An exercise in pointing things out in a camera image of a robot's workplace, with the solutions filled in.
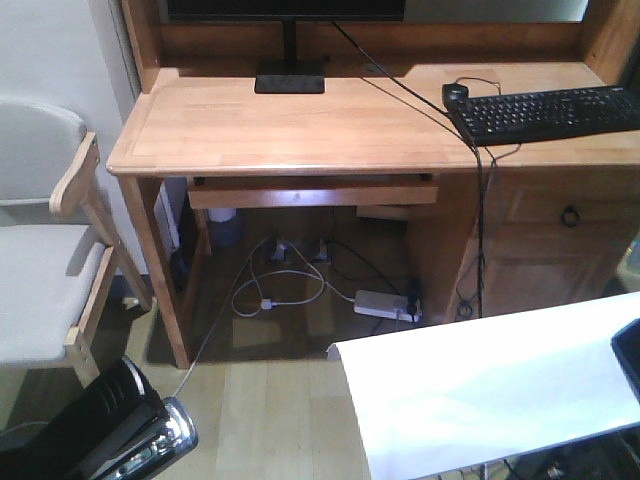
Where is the wooden desk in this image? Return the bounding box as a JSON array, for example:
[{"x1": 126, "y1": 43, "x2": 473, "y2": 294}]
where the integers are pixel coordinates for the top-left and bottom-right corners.
[{"x1": 107, "y1": 1, "x2": 639, "y2": 368}]

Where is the black monitor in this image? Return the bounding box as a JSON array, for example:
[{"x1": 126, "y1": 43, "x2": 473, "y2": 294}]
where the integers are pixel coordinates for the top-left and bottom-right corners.
[{"x1": 166, "y1": 1, "x2": 405, "y2": 93}]

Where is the black monitor cable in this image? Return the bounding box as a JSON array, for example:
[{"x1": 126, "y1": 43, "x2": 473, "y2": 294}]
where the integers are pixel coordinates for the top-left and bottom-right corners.
[{"x1": 329, "y1": 19, "x2": 489, "y2": 319}]

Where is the white paper stack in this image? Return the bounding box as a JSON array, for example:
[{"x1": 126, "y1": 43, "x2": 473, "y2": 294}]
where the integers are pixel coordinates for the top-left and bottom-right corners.
[{"x1": 328, "y1": 293, "x2": 639, "y2": 479}]

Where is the black keyboard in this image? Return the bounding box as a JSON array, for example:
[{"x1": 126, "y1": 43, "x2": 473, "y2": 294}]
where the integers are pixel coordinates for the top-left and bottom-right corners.
[{"x1": 445, "y1": 86, "x2": 639, "y2": 146}]

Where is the white charger cable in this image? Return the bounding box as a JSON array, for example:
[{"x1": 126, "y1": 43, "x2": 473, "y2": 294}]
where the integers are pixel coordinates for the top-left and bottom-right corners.
[{"x1": 172, "y1": 233, "x2": 359, "y2": 399}]

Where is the white power strip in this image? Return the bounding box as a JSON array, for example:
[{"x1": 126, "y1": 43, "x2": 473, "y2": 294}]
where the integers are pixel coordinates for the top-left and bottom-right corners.
[{"x1": 354, "y1": 290, "x2": 422, "y2": 323}]

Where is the white cushioned wooden chair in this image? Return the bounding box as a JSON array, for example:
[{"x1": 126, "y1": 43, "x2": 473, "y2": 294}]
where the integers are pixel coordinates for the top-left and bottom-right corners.
[{"x1": 1, "y1": 99, "x2": 152, "y2": 386}]

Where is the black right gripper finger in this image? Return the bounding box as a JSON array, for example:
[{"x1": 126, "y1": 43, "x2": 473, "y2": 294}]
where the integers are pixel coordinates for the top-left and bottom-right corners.
[{"x1": 611, "y1": 319, "x2": 640, "y2": 399}]

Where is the black stapler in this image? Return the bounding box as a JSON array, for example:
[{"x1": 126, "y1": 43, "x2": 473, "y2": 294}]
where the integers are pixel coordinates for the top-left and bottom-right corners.
[{"x1": 1, "y1": 356, "x2": 199, "y2": 479}]

